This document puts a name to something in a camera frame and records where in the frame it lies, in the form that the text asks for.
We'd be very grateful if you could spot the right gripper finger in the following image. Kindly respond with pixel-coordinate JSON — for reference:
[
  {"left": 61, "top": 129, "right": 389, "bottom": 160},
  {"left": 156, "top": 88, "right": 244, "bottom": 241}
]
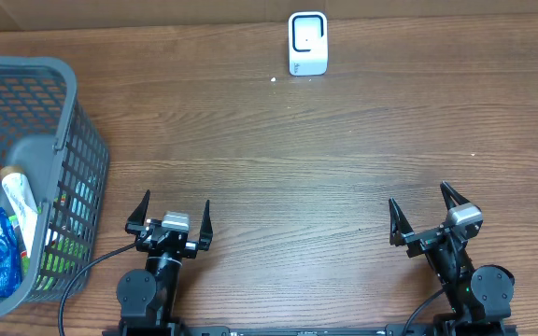
[
  {"left": 440, "top": 181, "right": 470, "bottom": 210},
  {"left": 389, "top": 198, "right": 414, "bottom": 246}
]

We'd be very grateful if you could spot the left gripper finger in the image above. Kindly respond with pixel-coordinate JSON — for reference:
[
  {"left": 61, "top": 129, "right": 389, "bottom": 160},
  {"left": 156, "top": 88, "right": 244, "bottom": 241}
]
[
  {"left": 125, "top": 189, "right": 150, "bottom": 233},
  {"left": 198, "top": 200, "right": 213, "bottom": 251}
]

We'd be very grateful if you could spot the green snack bag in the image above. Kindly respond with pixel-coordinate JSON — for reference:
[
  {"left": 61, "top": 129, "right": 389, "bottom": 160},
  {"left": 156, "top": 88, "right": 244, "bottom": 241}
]
[{"left": 8, "top": 206, "right": 89, "bottom": 279}]

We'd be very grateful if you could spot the white tube with gold cap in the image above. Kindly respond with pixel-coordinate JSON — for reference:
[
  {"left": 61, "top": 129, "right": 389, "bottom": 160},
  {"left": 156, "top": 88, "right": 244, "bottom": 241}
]
[{"left": 0, "top": 165, "right": 38, "bottom": 258}]

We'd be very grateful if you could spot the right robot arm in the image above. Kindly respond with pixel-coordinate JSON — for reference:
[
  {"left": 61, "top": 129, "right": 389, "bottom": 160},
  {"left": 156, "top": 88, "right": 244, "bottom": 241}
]
[{"left": 389, "top": 181, "right": 517, "bottom": 335}]

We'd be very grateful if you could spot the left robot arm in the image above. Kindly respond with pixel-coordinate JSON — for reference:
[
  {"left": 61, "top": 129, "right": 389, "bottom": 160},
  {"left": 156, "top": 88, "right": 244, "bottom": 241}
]
[{"left": 116, "top": 191, "right": 213, "bottom": 336}]

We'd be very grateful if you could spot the white barcode scanner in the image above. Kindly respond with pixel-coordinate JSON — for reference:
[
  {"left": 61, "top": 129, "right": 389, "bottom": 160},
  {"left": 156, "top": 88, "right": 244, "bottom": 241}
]
[{"left": 288, "top": 11, "right": 329, "bottom": 77}]

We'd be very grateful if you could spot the blue snack packet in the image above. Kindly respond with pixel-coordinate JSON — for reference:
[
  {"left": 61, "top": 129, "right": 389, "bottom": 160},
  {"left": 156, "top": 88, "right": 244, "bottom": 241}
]
[{"left": 0, "top": 207, "right": 22, "bottom": 298}]

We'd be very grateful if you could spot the grey plastic shopping basket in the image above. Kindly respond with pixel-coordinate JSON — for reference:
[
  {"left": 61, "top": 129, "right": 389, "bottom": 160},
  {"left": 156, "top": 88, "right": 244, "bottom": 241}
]
[{"left": 0, "top": 57, "right": 110, "bottom": 317}]

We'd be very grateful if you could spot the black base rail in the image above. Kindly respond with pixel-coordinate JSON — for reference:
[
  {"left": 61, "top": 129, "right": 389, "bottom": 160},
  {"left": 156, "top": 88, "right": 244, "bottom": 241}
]
[{"left": 101, "top": 324, "right": 519, "bottom": 336}]

